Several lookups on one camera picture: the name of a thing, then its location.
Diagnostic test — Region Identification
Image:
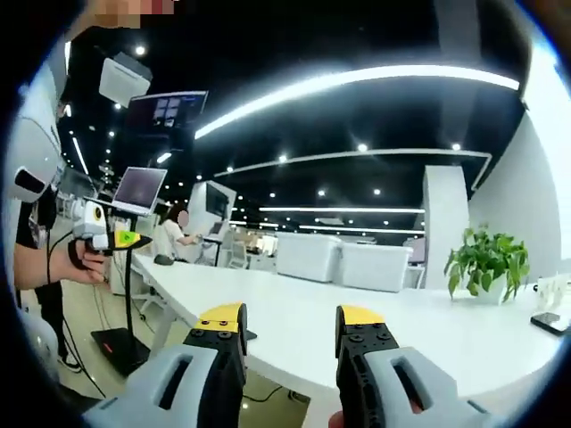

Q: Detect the black floor stand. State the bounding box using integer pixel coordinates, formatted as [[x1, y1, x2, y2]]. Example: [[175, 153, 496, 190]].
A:
[[90, 213, 152, 379]]

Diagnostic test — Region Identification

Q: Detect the black display on white column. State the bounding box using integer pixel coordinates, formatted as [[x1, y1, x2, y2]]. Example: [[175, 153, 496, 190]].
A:
[[204, 182, 228, 215]]

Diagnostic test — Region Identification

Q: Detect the white ceiling unit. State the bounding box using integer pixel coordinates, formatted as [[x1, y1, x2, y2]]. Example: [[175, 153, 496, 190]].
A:
[[98, 51, 153, 108]]

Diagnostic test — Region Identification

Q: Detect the large black hanging display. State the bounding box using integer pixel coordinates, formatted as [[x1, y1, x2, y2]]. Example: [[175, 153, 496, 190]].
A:
[[127, 91, 210, 130]]

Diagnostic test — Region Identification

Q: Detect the computer monitor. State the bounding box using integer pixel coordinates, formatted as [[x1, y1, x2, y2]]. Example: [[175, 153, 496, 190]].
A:
[[410, 237, 428, 265]]

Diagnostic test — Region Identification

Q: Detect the grey laptop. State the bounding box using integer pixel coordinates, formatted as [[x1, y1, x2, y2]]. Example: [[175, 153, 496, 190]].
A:
[[111, 167, 169, 218]]

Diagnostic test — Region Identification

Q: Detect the person's left hand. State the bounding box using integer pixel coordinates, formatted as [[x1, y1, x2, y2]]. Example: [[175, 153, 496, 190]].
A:
[[66, 238, 112, 284]]

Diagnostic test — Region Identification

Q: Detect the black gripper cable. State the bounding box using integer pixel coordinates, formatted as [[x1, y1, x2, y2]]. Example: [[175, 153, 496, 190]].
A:
[[44, 231, 108, 398]]

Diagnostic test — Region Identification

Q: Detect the person's black clothing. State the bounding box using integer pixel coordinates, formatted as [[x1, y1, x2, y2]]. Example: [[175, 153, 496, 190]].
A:
[[15, 195, 68, 358]]

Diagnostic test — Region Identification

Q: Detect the white desk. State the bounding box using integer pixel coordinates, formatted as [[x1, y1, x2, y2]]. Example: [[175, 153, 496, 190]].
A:
[[131, 253, 570, 405]]

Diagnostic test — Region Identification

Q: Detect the large white storage bin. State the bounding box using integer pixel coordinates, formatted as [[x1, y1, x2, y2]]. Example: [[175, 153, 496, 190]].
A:
[[275, 232, 343, 283]]

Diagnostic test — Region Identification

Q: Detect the white chest-worn device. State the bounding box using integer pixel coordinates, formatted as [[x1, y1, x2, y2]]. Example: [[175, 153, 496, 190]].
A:
[[11, 66, 66, 204]]

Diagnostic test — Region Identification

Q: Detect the white office chair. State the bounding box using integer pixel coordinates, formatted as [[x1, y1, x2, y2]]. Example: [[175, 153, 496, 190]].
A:
[[229, 243, 249, 268]]

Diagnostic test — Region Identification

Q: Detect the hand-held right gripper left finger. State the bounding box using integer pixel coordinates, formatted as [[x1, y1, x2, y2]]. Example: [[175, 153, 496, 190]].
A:
[[82, 301, 249, 428]]

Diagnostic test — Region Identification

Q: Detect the person's shoe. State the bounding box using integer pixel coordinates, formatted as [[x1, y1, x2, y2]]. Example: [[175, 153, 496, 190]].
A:
[[56, 350, 85, 375]]

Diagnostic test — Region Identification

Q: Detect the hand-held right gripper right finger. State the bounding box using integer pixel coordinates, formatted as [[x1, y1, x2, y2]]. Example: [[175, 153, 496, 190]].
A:
[[335, 304, 505, 428]]

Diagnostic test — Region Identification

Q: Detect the small white storage bin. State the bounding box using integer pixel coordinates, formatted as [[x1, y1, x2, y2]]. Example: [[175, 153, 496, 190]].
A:
[[336, 243, 414, 293]]

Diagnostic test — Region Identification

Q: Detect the black smartphone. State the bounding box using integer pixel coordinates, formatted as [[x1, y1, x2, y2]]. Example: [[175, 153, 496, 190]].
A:
[[529, 311, 570, 335]]

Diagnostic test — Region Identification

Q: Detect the potted green plant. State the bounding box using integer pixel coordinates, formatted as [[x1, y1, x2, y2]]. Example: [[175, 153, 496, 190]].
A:
[[443, 225, 531, 305]]

